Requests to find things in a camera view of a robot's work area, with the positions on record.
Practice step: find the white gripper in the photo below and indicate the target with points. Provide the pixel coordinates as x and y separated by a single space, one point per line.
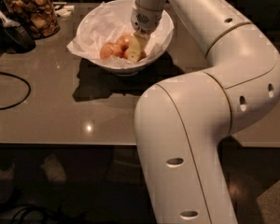
145 19

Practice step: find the red yellow apple front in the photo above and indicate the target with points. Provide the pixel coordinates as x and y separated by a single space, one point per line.
142 56

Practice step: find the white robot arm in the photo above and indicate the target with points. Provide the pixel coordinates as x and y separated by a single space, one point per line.
179 121

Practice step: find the white ceramic bowl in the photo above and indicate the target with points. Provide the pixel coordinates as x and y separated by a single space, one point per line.
93 19

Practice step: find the red apple back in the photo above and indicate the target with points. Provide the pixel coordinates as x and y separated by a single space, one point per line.
123 41

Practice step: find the red apple left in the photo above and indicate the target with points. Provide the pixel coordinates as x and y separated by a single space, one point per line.
110 49

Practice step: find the white paper liner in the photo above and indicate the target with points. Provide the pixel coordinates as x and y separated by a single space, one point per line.
99 28

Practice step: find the small white items on table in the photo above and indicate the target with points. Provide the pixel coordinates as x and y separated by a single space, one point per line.
64 10

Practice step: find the glass jar of dried chips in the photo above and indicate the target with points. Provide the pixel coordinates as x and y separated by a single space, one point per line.
38 16

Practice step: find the black round lid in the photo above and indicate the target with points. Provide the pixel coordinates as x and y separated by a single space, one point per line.
19 39

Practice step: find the white plastic spoon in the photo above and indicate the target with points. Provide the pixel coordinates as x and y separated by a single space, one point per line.
8 23

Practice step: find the white shoe right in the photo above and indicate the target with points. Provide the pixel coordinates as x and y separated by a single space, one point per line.
54 171

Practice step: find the white shoe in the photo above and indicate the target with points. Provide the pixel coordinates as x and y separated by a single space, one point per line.
6 183
54 171

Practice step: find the white shoe left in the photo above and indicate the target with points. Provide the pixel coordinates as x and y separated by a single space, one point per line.
6 183

